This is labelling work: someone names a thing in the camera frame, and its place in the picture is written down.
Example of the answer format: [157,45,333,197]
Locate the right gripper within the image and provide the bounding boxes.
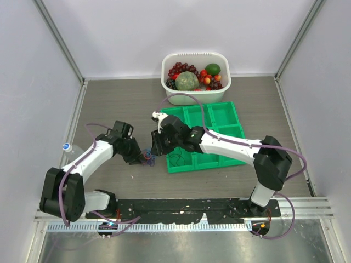
[151,128,182,157]

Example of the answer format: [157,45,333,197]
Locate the brown cable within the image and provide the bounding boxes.
[168,147,187,167]

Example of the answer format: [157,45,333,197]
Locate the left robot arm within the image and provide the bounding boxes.
[39,121,146,226]

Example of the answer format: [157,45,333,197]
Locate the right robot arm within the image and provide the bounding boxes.
[151,112,292,216]

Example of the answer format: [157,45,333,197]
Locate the dark grape bunch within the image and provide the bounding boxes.
[165,78,177,90]

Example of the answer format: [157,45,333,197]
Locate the green compartment tray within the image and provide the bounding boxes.
[160,101,247,174]

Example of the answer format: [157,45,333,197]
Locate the green melon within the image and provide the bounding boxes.
[175,72,199,91]

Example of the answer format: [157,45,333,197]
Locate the clear plastic bottle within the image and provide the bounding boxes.
[62,143,84,162]

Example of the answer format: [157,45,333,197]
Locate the red cherries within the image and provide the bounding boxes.
[196,70,223,91]

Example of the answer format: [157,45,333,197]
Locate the red grape bunch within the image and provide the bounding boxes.
[168,62,200,78]

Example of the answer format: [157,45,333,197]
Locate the green lime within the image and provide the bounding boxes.
[205,63,221,76]

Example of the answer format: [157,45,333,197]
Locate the white plastic basin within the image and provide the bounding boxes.
[161,52,231,106]

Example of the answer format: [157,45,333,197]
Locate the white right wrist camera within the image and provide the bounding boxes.
[151,111,168,134]

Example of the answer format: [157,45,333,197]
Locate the purple left arm hose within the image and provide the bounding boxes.
[59,123,142,238]

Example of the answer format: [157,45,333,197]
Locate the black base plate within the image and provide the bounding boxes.
[98,198,281,225]

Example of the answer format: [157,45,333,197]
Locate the white cable duct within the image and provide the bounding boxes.
[47,221,252,233]

